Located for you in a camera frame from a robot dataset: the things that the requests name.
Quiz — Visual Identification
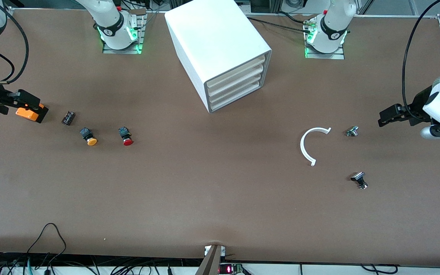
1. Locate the white plastic drawer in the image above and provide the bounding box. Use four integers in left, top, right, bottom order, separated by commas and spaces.
209, 81, 265, 112
207, 64, 266, 97
207, 55, 267, 91
208, 73, 265, 105

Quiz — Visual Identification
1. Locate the yellow push button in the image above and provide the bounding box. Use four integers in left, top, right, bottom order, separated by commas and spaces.
79, 128, 98, 146

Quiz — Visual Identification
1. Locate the red push button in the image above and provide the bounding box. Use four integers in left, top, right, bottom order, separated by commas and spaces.
118, 127, 134, 146

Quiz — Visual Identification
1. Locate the white drawer cabinet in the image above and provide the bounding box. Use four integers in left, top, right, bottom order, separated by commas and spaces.
165, 0, 273, 114

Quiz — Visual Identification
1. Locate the orange box with black base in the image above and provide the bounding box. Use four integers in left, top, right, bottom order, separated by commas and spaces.
16, 102, 49, 123

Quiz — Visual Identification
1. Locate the white curved plastic arc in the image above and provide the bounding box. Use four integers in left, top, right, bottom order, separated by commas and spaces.
300, 127, 332, 167

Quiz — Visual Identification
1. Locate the device with red display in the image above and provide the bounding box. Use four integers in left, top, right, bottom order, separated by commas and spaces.
219, 263, 244, 275

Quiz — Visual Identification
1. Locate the metal table clamp bar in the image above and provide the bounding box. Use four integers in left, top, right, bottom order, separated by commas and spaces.
195, 244, 226, 275

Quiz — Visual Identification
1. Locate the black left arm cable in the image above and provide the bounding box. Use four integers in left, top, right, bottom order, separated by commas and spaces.
402, 0, 440, 115

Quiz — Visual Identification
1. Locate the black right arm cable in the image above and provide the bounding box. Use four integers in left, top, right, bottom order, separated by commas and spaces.
0, 0, 29, 84

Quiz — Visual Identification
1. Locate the black selector switch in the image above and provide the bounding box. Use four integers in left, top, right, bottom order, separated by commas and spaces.
351, 172, 369, 190

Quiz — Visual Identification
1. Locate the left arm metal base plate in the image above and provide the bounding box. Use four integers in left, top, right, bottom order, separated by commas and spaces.
305, 19, 345, 60

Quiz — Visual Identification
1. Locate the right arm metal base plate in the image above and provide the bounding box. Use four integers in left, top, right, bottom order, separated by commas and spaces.
102, 11, 146, 55

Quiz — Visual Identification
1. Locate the black cable to arm base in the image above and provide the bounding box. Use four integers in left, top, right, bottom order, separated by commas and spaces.
247, 11, 313, 35

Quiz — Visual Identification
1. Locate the thin black looped cable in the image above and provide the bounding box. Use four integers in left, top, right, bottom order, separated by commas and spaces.
26, 223, 67, 265

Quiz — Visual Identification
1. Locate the black cable under table edge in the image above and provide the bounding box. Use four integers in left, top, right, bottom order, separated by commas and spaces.
361, 264, 399, 274

